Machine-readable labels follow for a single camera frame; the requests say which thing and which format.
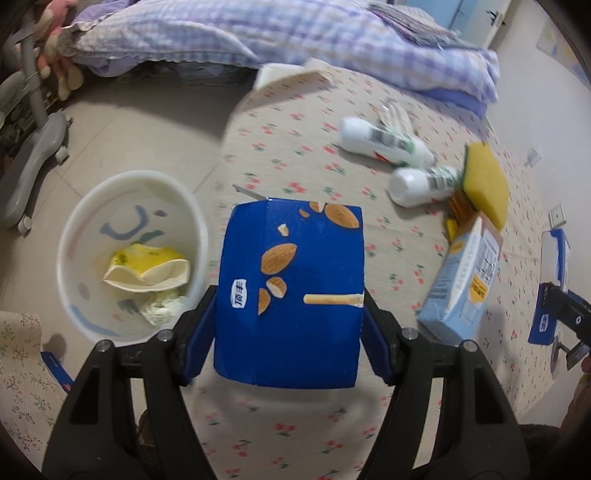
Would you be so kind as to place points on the crumpled white tissue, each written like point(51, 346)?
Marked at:
point(161, 309)

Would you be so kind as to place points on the white printed snack wrapper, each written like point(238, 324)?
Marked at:
point(397, 115)

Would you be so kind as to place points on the light blue carton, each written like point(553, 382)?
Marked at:
point(461, 286)

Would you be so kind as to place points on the striped folded cloth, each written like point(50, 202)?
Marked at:
point(415, 23)

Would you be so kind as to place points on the blue almond snack box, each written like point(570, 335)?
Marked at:
point(300, 332)

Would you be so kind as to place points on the grey chair base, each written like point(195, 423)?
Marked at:
point(32, 152)

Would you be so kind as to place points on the orange snack packet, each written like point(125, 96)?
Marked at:
point(457, 207)

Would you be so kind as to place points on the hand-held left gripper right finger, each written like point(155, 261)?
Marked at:
point(376, 337)

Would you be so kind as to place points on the white plastic bottle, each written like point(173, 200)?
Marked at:
point(383, 141)
point(415, 184)

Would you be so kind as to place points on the yellow green sponge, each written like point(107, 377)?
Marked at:
point(485, 184)

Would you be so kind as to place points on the blue white box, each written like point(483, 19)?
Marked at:
point(561, 258)

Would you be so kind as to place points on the pink plush toy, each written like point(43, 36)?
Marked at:
point(55, 50)

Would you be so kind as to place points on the wall socket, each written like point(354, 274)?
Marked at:
point(556, 214)

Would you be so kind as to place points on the white blue cabinet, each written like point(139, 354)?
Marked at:
point(466, 16)

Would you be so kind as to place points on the white wall plug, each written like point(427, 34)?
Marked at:
point(533, 156)

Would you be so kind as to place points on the purple checked blanket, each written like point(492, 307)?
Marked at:
point(231, 32)

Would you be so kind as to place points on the white plastic trash bin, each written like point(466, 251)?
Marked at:
point(92, 207)

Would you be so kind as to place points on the yellow snack bag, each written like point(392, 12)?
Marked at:
point(147, 261)

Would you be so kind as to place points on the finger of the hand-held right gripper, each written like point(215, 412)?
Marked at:
point(568, 309)

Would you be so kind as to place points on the wall poster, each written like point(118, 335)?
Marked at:
point(565, 50)

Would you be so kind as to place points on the cherry print tablecloth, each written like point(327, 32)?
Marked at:
point(300, 152)

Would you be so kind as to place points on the blue card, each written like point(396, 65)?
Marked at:
point(57, 371)

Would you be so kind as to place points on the floral print cloth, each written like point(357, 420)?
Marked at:
point(23, 378)

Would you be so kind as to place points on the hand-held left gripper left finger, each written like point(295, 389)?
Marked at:
point(202, 325)

